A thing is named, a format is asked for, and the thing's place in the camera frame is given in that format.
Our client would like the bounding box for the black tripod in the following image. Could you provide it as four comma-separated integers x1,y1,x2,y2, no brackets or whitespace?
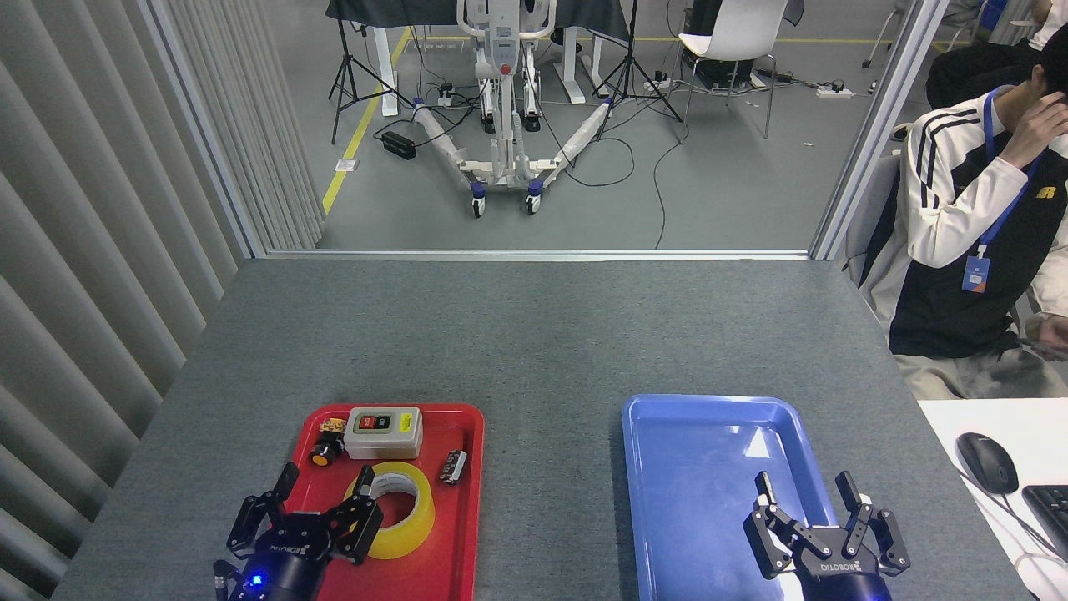
327,17,415,145
592,0,684,139

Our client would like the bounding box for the white chair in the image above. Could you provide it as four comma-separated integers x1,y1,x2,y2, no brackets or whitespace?
677,0,790,139

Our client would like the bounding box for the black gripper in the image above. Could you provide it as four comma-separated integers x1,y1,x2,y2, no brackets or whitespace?
743,471,912,601
227,462,385,601

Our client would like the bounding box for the black keyboard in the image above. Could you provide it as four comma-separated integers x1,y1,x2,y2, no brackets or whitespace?
1022,484,1068,563

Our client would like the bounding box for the grey chair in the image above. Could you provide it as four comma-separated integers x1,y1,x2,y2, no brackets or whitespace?
844,154,903,286

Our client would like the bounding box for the silver table rail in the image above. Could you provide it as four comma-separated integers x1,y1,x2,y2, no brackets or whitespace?
264,248,813,262

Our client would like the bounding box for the person in dark clothes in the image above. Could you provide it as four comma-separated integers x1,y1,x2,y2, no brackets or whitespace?
924,0,1068,111

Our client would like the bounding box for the person in white black jacket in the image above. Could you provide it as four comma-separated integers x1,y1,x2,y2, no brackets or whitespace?
859,33,1068,401

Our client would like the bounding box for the black orange push button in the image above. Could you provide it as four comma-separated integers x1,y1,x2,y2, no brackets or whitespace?
310,419,348,467

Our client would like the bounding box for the person's right hand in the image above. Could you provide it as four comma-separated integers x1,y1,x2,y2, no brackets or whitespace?
997,90,1068,168

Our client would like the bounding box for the white stand on wheels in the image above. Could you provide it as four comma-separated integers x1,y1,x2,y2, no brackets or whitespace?
412,0,615,219

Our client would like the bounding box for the grey switch box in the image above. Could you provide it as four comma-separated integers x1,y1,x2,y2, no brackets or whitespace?
344,407,424,461

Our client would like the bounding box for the silver post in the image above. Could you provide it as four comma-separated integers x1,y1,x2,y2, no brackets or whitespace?
809,0,953,262

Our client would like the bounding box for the person's left hand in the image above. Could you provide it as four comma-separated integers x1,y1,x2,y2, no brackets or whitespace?
1025,313,1068,362

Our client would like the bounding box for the yellow tape roll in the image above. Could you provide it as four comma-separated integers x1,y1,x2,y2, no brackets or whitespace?
344,462,436,561

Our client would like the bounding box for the blue plastic tray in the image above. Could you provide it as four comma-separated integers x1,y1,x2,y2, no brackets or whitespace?
622,394,865,601

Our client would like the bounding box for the black computer mouse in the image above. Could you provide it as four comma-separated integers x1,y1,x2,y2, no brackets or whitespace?
956,432,1020,496

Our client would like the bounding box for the red plastic tray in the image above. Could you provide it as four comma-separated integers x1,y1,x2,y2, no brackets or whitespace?
265,403,486,601

